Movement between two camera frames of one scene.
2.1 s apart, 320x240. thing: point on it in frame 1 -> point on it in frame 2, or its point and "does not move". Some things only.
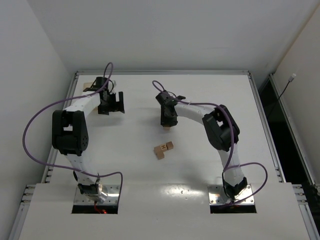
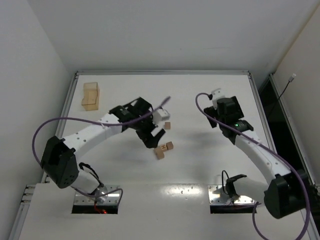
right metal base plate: x=216 y=196 does not move
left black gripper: x=110 y=104 -> x=145 y=130
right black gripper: x=169 y=118 -> x=210 y=116
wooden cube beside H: x=169 y=145 does not move
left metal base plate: x=112 y=199 does not move
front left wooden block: x=159 y=152 does not move
